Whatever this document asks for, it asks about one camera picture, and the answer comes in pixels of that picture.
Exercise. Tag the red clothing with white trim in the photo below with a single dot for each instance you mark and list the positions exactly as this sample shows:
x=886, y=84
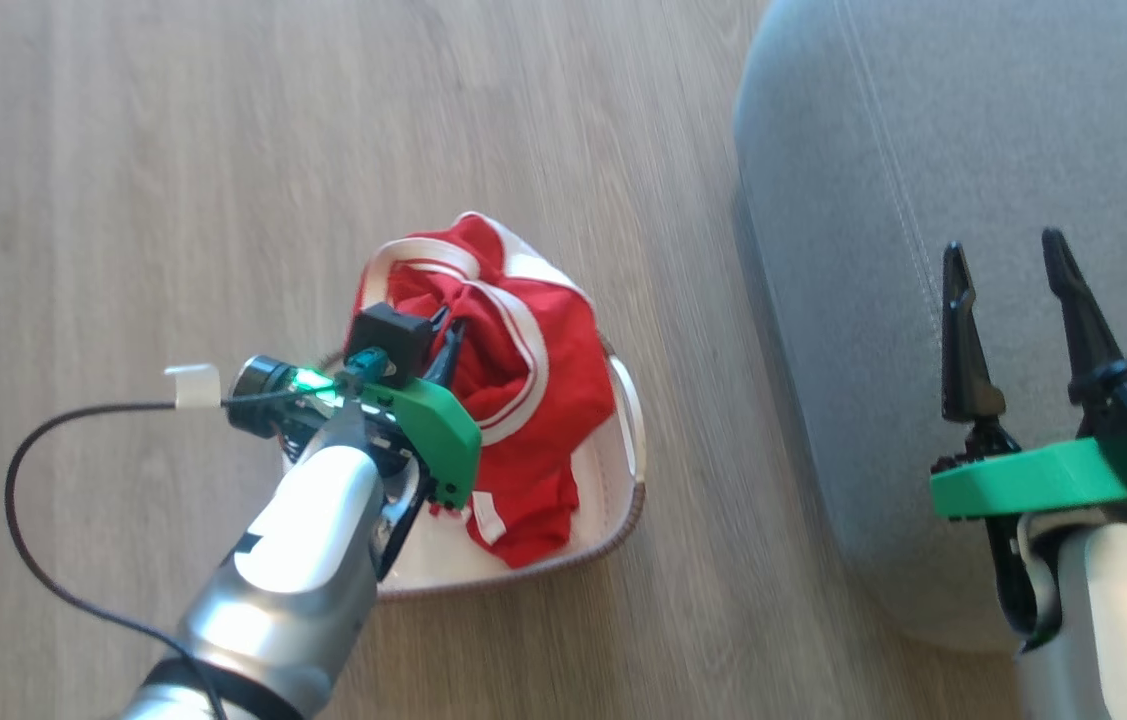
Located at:
x=513, y=380

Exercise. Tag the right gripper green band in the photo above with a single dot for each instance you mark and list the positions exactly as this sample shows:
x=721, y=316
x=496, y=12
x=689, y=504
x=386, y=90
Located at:
x=1043, y=480

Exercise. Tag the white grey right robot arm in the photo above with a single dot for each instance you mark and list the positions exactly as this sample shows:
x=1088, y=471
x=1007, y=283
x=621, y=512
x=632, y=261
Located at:
x=1113, y=620

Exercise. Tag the cream laundry basket brown rim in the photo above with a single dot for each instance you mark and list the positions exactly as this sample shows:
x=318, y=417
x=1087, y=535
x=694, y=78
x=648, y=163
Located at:
x=613, y=510

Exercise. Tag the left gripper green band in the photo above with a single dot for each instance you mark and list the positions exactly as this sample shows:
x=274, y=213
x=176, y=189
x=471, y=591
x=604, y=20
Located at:
x=433, y=430

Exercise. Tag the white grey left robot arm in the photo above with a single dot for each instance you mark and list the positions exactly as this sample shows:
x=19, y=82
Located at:
x=303, y=550

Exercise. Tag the grey fabric sofa seat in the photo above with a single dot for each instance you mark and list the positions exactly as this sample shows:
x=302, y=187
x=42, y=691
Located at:
x=873, y=200

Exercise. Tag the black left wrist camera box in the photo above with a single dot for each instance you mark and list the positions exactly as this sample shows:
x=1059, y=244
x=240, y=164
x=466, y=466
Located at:
x=391, y=335

